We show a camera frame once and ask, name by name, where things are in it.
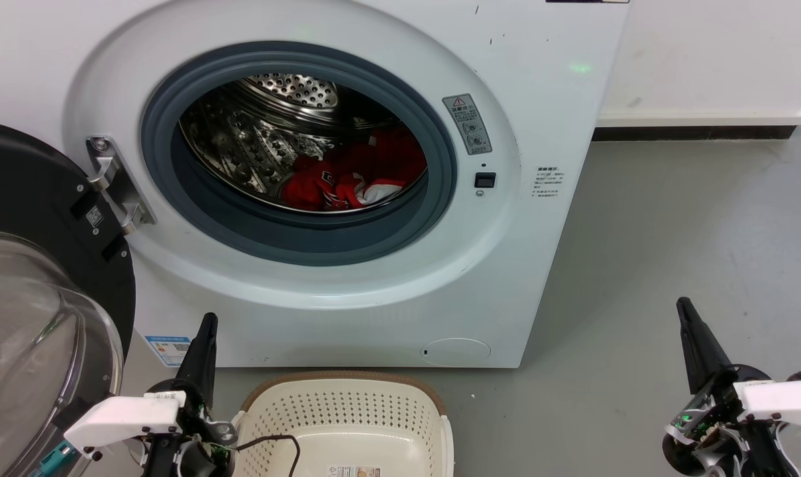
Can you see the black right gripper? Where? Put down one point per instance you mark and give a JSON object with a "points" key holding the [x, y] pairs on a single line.
{"points": [[718, 424]]}

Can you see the round drain filter cover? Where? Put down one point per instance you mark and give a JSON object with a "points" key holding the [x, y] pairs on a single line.
{"points": [[456, 351]]}

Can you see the printed product label sticker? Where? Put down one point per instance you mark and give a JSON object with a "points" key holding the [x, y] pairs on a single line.
{"points": [[354, 472]]}

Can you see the QR code sticker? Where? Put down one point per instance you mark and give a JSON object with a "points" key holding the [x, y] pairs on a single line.
{"points": [[95, 216]]}

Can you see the white front-load washing machine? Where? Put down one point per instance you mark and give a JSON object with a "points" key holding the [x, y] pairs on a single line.
{"points": [[546, 119]]}

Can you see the small printed text label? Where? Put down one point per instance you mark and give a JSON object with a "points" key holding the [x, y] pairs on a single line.
{"points": [[547, 182]]}

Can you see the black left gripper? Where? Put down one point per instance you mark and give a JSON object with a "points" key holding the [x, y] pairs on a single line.
{"points": [[198, 430]]}

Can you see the grey warning sticker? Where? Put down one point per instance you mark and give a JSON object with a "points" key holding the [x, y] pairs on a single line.
{"points": [[467, 123]]}

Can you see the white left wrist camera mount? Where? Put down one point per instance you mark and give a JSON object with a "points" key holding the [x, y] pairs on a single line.
{"points": [[125, 419]]}

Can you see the stainless steel washing machine drum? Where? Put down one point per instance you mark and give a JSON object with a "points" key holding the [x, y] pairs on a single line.
{"points": [[254, 139]]}

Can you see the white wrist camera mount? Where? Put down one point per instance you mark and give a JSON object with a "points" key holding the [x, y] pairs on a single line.
{"points": [[781, 401], [125, 419]]}

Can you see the cream perforated laundry basket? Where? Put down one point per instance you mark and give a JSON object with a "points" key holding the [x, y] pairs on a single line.
{"points": [[347, 417]]}

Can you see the red basketball jersey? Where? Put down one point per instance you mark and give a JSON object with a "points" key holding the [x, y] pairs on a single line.
{"points": [[347, 172]]}

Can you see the grey rubber door gasket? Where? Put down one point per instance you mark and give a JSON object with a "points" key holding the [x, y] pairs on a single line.
{"points": [[294, 235]]}

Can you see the black door latch socket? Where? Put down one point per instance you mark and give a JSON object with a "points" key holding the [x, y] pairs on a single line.
{"points": [[485, 179]]}

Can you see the blue energy label sticker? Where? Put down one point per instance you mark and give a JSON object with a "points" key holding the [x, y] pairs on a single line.
{"points": [[169, 349]]}

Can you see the washing machine glass door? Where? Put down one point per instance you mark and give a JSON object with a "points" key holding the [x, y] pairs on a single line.
{"points": [[36, 199]]}

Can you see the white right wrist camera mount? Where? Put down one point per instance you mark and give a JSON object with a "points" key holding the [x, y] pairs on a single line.
{"points": [[781, 401]]}

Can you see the metal washing machine door hinge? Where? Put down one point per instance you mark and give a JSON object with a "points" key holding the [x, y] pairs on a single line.
{"points": [[115, 182]]}

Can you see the black skirting strip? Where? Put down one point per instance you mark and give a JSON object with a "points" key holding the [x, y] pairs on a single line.
{"points": [[692, 133]]}

